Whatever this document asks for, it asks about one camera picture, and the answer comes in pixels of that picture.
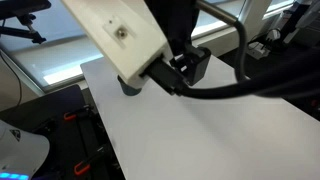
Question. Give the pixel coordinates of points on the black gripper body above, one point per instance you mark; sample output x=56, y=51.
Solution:
x=173, y=20

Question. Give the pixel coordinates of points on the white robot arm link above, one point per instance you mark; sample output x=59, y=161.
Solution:
x=113, y=30

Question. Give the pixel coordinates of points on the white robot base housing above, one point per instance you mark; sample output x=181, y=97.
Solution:
x=20, y=150

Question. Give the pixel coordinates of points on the dark teal cup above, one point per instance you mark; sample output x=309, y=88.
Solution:
x=128, y=89

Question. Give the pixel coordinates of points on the white power adapter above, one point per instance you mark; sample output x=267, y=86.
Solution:
x=258, y=50

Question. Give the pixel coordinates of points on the black background equipment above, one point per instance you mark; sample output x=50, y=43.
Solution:
x=293, y=23

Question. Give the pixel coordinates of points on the orange tipped black clamp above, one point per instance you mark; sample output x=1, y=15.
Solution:
x=77, y=114
x=87, y=164

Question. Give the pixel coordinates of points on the black side table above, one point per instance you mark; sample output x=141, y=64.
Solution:
x=66, y=140

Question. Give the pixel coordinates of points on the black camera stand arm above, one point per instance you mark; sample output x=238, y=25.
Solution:
x=23, y=20

